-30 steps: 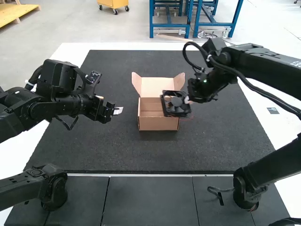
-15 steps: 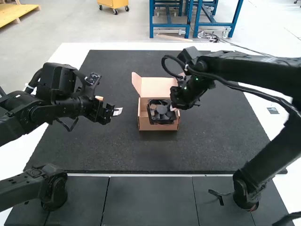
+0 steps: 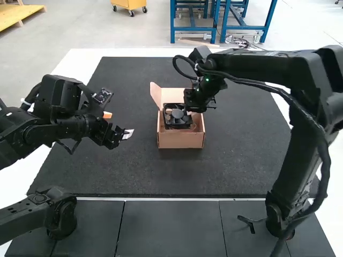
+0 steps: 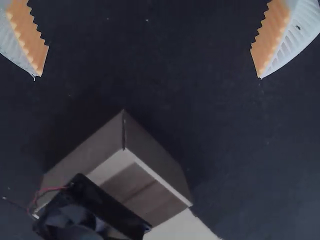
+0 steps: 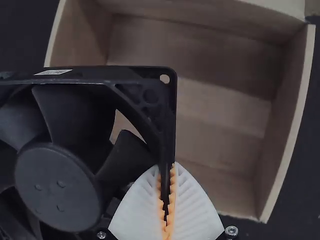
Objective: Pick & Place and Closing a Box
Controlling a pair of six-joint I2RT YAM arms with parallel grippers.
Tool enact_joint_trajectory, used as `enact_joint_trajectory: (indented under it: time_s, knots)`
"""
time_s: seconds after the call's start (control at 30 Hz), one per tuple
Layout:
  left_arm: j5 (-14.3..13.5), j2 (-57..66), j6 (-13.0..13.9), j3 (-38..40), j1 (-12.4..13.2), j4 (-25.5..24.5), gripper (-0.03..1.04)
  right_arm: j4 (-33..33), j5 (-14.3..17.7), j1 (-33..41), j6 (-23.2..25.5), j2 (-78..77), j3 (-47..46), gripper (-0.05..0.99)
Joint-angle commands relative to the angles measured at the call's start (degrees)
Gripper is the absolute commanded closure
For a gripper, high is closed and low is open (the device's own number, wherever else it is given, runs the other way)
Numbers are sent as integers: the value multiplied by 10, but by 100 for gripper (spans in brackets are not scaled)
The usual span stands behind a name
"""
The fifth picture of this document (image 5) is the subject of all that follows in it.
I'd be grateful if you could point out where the cardboard box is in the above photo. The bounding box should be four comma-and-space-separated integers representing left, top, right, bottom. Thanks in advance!
43, 0, 317, 224

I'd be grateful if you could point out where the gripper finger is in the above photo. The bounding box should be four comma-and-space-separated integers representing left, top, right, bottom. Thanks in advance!
165, 161, 240, 240
96, 164, 166, 240

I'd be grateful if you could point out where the black square fan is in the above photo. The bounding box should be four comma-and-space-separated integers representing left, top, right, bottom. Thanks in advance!
0, 65, 179, 240

